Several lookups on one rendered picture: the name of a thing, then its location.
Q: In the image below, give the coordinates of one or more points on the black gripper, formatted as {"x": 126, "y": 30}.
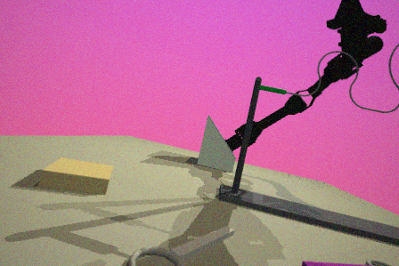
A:
{"x": 351, "y": 18}

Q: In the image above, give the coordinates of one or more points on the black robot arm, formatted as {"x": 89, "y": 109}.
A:
{"x": 339, "y": 68}

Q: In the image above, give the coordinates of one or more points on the tan flat block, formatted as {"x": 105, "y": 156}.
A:
{"x": 69, "y": 174}

